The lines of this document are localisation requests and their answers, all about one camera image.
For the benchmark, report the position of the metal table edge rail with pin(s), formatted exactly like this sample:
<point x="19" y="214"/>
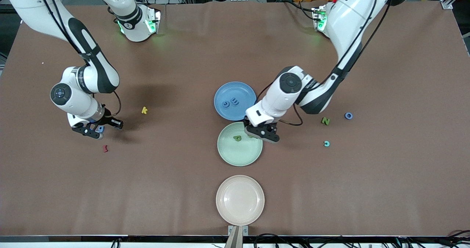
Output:
<point x="55" y="245"/>

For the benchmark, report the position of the green foam letter Z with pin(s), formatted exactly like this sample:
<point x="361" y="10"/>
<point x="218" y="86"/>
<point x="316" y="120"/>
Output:
<point x="325" y="121"/>

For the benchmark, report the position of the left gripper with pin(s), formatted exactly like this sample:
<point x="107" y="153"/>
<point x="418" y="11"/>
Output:
<point x="246" y="122"/>

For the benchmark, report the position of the blue plate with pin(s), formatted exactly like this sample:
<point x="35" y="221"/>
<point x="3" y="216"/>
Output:
<point x="235" y="90"/>

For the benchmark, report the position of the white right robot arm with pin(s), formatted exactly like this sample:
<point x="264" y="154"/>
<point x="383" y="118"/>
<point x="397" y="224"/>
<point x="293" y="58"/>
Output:
<point x="79" y="101"/>

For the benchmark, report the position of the blue foam letter g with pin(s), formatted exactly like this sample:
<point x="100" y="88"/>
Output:
<point x="100" y="130"/>

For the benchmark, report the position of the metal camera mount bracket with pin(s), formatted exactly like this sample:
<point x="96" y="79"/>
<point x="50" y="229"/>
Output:
<point x="238" y="237"/>

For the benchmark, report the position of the green plate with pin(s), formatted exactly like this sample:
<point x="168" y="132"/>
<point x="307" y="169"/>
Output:
<point x="238" y="154"/>

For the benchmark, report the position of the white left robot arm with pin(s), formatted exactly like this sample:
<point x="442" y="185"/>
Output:
<point x="349" y="17"/>

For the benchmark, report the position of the yellow foam letter k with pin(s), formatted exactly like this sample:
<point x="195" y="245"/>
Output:
<point x="143" y="110"/>

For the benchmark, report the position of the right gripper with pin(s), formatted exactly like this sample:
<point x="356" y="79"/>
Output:
<point x="107" y="118"/>

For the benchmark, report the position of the pink beige plate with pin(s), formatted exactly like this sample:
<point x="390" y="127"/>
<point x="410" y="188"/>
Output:
<point x="240" y="200"/>

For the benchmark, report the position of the blue foam letter o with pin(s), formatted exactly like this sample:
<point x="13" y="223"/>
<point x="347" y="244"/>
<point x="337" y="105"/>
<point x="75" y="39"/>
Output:
<point x="346" y="116"/>

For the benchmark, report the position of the green foam letter p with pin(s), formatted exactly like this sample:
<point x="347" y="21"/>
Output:
<point x="237" y="138"/>

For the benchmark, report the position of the blue foam letter m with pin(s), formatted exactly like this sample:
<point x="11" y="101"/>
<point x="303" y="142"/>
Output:
<point x="235" y="102"/>

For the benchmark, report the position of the brown table cover sheet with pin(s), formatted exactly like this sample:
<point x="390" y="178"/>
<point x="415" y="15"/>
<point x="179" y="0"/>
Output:
<point x="183" y="189"/>

